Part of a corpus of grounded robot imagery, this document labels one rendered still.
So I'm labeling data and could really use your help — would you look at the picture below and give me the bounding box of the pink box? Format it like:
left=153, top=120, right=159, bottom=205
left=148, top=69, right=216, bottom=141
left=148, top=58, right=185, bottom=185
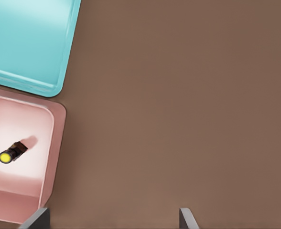
left=0, top=85, right=67, bottom=225

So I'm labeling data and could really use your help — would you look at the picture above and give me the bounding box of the black button with yellow cap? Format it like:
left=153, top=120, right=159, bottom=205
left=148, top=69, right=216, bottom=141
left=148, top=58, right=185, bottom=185
left=0, top=141, right=28, bottom=165

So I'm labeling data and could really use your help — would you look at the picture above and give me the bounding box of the pale blue-green tray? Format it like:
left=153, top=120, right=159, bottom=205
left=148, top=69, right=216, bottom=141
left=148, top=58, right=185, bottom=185
left=0, top=0, right=82, bottom=98

